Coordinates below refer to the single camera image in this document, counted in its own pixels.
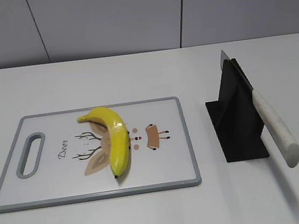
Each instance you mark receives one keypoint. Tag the black knife stand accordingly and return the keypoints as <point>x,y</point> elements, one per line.
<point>237,124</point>

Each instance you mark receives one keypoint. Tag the yellow plastic banana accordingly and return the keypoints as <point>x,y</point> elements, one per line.
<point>108,128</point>

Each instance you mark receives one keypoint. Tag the white grey-rimmed cutting board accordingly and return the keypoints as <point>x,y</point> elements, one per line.
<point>54,160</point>

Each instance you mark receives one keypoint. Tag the steel cleaver white handle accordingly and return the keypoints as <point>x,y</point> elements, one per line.
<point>283,138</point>

